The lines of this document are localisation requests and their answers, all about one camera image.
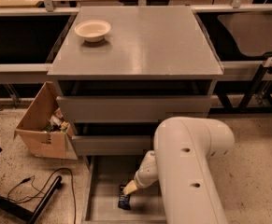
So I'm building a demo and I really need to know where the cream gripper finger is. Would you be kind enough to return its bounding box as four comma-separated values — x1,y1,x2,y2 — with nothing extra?
123,180,138,196

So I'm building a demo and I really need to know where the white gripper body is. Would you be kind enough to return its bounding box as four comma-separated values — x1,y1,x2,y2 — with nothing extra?
134,170,150,189

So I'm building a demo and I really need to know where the dark blue snack bar wrapper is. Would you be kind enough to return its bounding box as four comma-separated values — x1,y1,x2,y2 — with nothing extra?
118,185,131,210

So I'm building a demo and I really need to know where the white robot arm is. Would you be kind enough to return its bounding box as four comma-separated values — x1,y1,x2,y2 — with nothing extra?
123,117,235,224

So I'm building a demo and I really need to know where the grey open bottom drawer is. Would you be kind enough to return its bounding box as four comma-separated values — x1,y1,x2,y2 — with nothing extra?
81,156,166,224

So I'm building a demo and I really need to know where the grey middle drawer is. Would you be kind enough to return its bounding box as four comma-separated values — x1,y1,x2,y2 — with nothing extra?
72,135,152,156

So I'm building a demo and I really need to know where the grey top drawer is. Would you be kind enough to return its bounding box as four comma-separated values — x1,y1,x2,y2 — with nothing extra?
57,96,211,123

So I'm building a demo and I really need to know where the grey drawer cabinet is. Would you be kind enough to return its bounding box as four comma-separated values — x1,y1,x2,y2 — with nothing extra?
47,6,224,224

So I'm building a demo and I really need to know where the cardboard box with items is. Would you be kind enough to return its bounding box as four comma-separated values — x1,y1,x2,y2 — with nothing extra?
15,82,78,160

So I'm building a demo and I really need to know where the black stand leg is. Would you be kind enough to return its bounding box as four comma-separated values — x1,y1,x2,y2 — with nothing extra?
0,175,62,224

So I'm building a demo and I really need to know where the white paper bowl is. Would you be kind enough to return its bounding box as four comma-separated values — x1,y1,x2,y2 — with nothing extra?
75,20,111,42

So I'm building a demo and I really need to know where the black floor cable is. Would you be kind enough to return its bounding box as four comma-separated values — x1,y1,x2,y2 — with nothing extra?
6,167,78,224

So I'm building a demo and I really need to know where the black table leg frame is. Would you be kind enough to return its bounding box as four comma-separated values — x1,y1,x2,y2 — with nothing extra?
210,52,272,114

